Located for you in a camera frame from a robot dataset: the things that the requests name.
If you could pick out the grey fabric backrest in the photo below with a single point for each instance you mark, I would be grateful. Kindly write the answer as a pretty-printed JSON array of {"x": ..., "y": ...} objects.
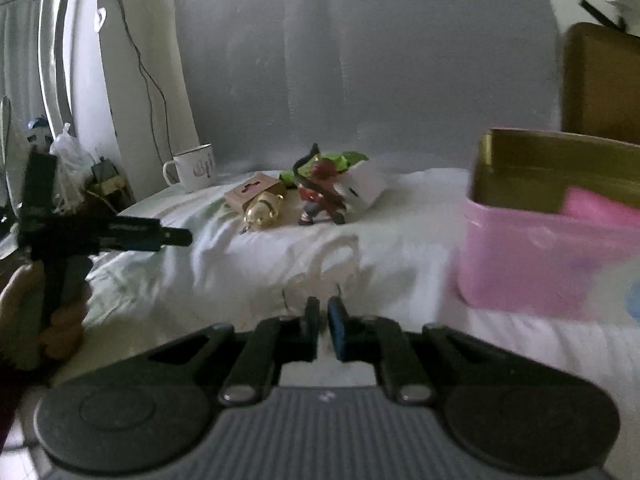
[{"x": 350, "y": 60}]

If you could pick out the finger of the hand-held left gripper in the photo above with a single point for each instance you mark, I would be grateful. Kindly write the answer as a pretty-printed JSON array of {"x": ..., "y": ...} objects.
[{"x": 145, "y": 234}]

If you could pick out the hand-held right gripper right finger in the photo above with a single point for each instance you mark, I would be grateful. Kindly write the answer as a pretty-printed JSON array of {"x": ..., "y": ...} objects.
[{"x": 337, "y": 327}]

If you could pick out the white box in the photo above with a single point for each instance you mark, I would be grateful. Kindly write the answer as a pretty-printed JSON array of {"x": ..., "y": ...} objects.
[{"x": 366, "y": 185}]

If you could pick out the red toy figurine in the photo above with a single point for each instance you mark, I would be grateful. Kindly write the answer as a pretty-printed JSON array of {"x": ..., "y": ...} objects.
[{"x": 316, "y": 195}]

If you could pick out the green packet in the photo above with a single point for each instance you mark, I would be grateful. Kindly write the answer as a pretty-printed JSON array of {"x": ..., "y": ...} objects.
[{"x": 346, "y": 160}]

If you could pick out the clear plastic piece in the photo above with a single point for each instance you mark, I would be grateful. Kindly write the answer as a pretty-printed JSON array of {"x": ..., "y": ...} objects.
[{"x": 345, "y": 255}]

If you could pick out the pink packet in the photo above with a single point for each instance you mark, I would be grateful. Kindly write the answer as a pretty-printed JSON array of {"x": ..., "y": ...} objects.
[{"x": 600, "y": 207}]

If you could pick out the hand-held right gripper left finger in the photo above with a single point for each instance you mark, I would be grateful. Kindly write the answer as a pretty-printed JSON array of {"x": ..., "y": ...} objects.
[{"x": 312, "y": 322}]

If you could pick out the pink biscuit tin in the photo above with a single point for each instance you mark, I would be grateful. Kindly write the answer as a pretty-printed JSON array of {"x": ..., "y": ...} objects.
[{"x": 515, "y": 260}]

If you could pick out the white wall hook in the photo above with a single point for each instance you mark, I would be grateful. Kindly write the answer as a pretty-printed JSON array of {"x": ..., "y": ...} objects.
[{"x": 100, "y": 17}]

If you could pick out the gold figurine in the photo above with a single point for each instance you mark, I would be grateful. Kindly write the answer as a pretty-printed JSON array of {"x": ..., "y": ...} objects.
[{"x": 260, "y": 213}]

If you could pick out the brown cardboard box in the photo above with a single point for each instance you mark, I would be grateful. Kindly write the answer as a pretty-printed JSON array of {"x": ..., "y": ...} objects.
[{"x": 250, "y": 193}]

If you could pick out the white enamel mug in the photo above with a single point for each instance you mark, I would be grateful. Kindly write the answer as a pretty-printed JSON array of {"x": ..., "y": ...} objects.
[{"x": 197, "y": 170}]

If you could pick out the small cluttered boxes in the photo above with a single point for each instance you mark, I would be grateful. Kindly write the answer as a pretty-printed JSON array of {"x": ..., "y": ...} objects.
[{"x": 107, "y": 177}]

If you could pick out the white plastic bag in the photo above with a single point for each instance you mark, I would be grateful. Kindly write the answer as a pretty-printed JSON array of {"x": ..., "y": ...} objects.
[{"x": 65, "y": 152}]

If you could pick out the black strip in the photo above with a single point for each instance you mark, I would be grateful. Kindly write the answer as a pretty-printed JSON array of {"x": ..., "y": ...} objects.
[{"x": 600, "y": 12}]

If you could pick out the person's left hand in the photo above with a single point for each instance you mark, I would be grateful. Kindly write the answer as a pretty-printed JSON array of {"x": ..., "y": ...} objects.
[{"x": 62, "y": 337}]

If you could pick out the silver curved frame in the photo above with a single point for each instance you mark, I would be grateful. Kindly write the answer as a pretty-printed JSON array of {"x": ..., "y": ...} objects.
[{"x": 50, "y": 60}]

